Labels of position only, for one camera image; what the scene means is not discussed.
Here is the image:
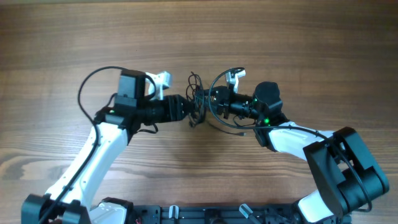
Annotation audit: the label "black USB cable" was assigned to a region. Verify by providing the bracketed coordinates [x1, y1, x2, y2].
[185, 71, 247, 137]

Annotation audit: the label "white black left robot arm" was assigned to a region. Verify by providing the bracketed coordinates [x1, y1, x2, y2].
[21, 68, 193, 223]

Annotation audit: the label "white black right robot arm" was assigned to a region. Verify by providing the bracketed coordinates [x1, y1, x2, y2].
[194, 82, 389, 223]

